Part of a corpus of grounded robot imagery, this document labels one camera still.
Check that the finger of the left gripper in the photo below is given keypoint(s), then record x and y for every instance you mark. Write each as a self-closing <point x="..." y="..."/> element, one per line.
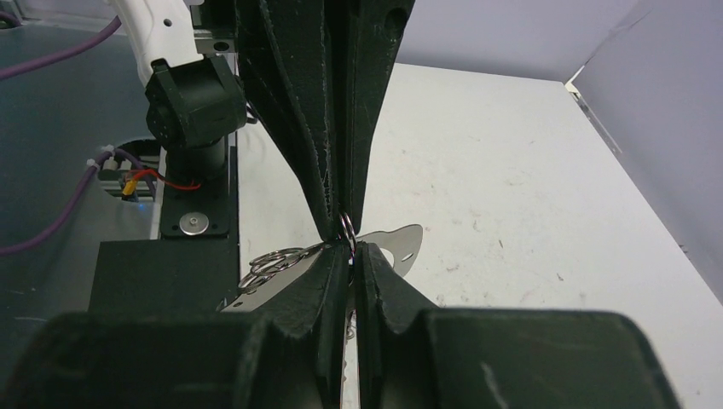
<point x="365" y="37"/>
<point x="286" y="59"/>

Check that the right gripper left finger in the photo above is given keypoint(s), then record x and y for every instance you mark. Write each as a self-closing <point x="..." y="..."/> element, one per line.
<point x="209" y="360"/>

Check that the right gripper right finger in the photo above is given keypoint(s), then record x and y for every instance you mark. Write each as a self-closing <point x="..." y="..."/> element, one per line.
<point x="414" y="354"/>

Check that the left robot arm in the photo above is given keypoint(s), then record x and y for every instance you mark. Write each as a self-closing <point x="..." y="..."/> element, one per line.
<point x="195" y="98"/>

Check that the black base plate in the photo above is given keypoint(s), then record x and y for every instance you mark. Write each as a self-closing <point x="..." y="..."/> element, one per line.
<point x="194" y="264"/>

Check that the aluminium rail frame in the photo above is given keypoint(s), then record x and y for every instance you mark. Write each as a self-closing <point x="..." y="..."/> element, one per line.
<point x="593" y="119"/>

